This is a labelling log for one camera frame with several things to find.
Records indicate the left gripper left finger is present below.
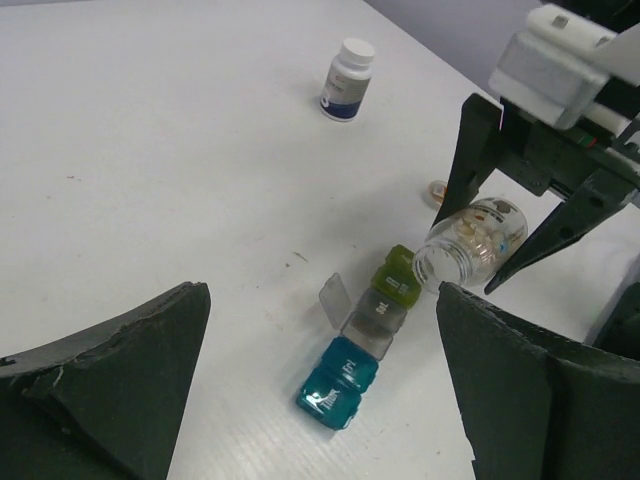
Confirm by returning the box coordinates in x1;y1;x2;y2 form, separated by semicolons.
1;282;210;479

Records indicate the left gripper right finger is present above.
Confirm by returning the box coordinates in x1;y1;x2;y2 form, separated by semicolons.
436;283;639;479

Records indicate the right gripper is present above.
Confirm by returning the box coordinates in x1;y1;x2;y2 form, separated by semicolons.
433;93;639;294

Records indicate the clear pill jar gold lid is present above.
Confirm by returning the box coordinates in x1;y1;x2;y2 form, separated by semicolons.
412;197;528;293

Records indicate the green pill box SUN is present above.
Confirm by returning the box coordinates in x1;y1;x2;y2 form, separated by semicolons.
371;264;422;310

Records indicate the teal pill box FRI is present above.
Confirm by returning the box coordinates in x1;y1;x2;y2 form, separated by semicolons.
318;335;379;394

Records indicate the green pill box THUR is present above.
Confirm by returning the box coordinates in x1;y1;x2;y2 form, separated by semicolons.
385;244;415;272

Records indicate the white pill bottle blue label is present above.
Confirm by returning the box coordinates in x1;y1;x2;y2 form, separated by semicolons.
319;38;375;122

